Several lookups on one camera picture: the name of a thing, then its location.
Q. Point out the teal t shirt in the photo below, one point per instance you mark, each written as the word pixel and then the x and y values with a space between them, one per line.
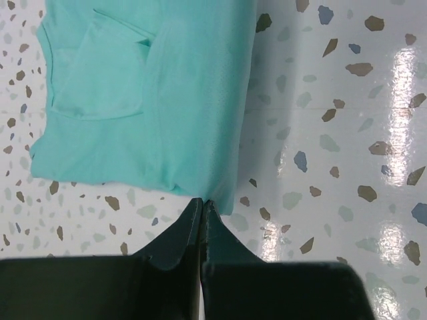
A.
pixel 147 93

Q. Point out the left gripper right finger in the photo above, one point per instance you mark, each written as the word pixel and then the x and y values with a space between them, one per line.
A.
pixel 237 284

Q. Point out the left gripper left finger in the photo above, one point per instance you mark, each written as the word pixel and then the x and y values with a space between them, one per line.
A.
pixel 160 281

